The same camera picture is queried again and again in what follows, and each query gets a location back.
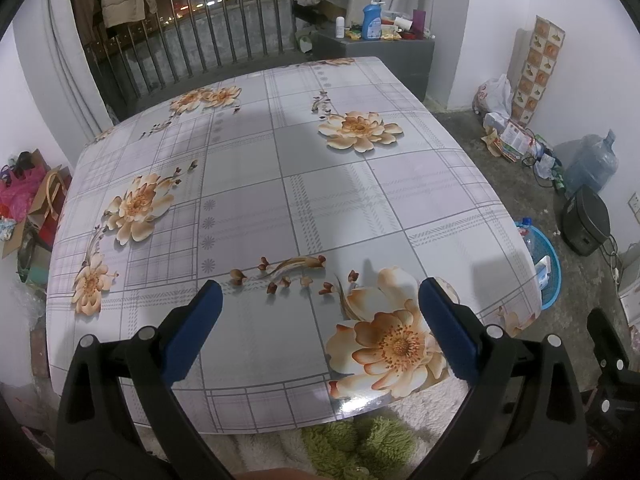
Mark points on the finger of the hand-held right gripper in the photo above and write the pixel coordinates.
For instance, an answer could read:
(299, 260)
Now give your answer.
(605, 335)

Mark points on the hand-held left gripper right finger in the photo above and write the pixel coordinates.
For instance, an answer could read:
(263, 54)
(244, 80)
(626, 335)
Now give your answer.
(450, 330)

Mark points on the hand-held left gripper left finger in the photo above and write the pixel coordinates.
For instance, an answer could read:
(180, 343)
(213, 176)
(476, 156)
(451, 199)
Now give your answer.
(195, 330)

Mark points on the blue plastic basin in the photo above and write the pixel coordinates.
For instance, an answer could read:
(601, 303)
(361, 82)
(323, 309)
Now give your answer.
(556, 272)

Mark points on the blue white tissue pack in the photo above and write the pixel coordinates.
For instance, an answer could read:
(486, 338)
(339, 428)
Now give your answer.
(542, 272)

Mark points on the white appliance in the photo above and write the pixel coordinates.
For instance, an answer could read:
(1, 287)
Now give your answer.
(631, 300)

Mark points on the black round appliance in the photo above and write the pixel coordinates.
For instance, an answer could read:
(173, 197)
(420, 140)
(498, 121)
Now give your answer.
(586, 220)

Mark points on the green fuzzy rug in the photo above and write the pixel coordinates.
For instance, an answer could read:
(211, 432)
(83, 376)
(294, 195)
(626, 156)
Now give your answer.
(360, 447)

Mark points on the red brick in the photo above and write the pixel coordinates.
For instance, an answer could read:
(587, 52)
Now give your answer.
(40, 352)

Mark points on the teal box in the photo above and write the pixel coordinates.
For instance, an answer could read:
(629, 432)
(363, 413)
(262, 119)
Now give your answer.
(35, 270)

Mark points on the large blue water jug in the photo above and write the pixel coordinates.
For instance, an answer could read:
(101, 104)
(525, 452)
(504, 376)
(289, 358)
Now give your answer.
(592, 162)

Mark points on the pile of printed papers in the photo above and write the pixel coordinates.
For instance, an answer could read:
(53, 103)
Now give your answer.
(512, 137)

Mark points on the brown cardboard flaps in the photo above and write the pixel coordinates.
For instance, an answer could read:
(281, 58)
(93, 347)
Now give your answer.
(15, 235)

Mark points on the pink red plastic bag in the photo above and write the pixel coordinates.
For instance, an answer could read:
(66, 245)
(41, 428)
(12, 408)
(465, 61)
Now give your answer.
(20, 192)

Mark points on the white floor plastic bag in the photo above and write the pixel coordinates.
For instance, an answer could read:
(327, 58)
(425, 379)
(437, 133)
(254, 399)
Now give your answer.
(492, 95)

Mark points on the tile pattern box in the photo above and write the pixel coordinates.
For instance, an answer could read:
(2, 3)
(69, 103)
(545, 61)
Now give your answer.
(540, 70)

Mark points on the grey cabinet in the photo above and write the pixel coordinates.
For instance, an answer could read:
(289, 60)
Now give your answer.
(390, 60)

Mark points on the yellow food packets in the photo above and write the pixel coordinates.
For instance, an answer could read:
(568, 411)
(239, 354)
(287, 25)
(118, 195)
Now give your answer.
(391, 34)

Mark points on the green white carton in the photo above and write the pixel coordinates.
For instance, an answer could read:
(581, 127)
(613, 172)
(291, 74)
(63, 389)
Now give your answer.
(304, 44)

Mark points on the maroon box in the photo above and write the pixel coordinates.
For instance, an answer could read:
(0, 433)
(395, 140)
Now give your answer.
(419, 22)

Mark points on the white tube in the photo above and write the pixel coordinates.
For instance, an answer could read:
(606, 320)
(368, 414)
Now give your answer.
(403, 23)

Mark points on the blue detergent bottle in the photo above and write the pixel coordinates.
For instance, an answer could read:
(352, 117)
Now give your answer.
(372, 22)

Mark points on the white roll-on bottle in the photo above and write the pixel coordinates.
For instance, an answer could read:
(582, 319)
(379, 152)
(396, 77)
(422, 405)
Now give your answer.
(340, 27)

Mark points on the dark cardboard box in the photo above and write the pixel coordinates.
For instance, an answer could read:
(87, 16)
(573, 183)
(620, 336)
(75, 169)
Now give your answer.
(317, 12)

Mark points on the white wall socket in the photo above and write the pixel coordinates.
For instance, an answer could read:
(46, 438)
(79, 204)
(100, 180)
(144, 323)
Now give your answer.
(634, 207)

